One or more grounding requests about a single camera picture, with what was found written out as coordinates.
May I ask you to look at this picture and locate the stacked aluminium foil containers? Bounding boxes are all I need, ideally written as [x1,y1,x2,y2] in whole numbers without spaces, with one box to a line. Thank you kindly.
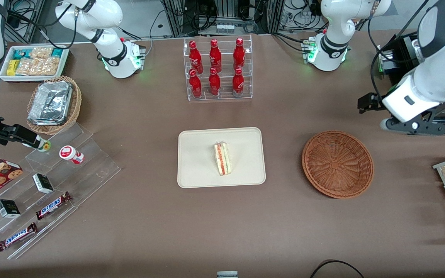
[28,81,72,126]

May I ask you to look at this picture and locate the black electronics box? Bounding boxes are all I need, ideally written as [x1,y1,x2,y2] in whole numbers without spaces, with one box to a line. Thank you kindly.
[377,34,420,76]

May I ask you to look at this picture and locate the light wicker basket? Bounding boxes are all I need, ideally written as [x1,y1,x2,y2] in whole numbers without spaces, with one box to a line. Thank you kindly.
[27,76,82,135]

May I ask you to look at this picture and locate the clear acrylic stepped display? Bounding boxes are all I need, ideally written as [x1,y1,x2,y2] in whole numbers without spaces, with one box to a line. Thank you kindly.
[0,122,122,260]

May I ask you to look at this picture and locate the black table cable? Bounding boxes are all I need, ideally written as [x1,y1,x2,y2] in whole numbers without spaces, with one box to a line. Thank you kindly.
[309,260,366,278]

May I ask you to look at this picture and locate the Snickers chocolate bar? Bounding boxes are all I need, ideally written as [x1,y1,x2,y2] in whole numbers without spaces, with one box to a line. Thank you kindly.
[0,222,38,252]
[36,192,72,220]

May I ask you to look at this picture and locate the beige rectangular tray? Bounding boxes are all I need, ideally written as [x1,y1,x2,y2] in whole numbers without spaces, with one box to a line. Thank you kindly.
[177,127,266,188]

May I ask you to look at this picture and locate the triangular layered sandwich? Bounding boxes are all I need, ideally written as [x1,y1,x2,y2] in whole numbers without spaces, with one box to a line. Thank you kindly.
[214,142,231,176]

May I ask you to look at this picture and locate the clear acrylic bottle rack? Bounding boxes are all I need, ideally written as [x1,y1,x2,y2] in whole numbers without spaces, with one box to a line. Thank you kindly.
[183,35,253,102]

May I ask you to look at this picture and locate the metal equipment rack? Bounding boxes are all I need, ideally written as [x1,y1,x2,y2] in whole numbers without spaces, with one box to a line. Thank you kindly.
[161,0,285,36]

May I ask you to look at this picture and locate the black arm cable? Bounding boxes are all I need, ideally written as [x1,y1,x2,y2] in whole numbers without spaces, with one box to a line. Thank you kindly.
[5,8,78,51]
[368,0,431,102]

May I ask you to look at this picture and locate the clear cracker bag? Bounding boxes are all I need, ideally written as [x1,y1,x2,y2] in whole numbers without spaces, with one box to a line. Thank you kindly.
[29,47,53,59]
[16,58,59,76]

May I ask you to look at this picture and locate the white snack bin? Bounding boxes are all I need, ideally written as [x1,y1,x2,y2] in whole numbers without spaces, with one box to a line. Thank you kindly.
[0,45,70,82]

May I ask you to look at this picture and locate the small black carton box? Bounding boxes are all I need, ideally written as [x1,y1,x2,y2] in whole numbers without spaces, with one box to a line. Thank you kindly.
[32,174,54,194]
[0,199,21,219]

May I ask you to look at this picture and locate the red lid white jar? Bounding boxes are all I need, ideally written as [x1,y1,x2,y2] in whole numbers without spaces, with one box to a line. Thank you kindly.
[59,146,85,164]

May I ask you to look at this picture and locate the red cola bottle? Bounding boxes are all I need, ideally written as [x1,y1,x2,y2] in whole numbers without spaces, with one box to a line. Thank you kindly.
[209,39,222,73]
[189,69,202,98]
[233,37,246,71]
[189,40,204,75]
[209,67,221,96]
[232,68,245,96]

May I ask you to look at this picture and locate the brown round wicker basket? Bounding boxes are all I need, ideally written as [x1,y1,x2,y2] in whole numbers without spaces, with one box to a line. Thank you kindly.
[302,131,374,199]

